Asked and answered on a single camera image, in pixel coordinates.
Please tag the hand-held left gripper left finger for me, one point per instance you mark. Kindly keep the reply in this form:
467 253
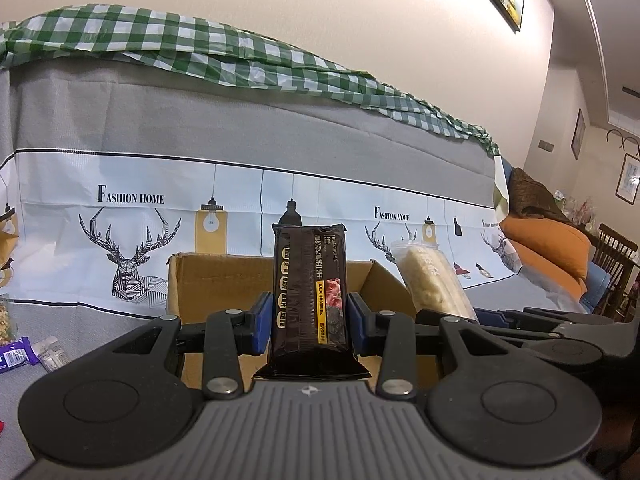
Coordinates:
262 320

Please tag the blue sofa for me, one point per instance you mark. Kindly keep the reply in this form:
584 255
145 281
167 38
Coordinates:
597 282

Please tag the brown cardboard box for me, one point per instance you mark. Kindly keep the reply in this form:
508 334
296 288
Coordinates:
225 280

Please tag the purple snack bar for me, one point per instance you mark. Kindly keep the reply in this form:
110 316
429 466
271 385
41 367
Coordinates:
17 355

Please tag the wooden chair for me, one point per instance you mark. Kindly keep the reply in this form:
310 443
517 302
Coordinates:
617 250

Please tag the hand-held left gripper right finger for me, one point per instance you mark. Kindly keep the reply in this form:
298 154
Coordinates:
356 320

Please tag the dark brown snack packet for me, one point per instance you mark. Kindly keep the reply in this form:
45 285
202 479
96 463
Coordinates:
305 285

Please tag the brown blanket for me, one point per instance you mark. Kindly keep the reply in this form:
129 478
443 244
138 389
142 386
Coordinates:
535 195

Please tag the small framed wall picture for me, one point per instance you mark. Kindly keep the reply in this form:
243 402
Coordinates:
578 134
630 179

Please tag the clear small snack packet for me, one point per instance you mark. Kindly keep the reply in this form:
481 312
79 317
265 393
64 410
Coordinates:
50 355

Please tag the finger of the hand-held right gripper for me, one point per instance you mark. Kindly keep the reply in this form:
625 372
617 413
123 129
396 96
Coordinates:
490 317
525 334

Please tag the wall switch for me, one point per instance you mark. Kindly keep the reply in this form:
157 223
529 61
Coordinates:
546 146

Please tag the beige snack packet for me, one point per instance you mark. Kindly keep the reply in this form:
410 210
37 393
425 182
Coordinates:
430 280

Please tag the mixed nut snack packet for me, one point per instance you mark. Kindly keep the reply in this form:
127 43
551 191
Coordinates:
6 320

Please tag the metal wall hooks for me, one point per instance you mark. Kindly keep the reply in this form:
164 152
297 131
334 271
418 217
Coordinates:
622 135

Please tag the green checked cloth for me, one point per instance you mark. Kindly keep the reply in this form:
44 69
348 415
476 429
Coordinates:
125 30

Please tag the orange cushion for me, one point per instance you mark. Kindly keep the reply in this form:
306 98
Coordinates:
545 245

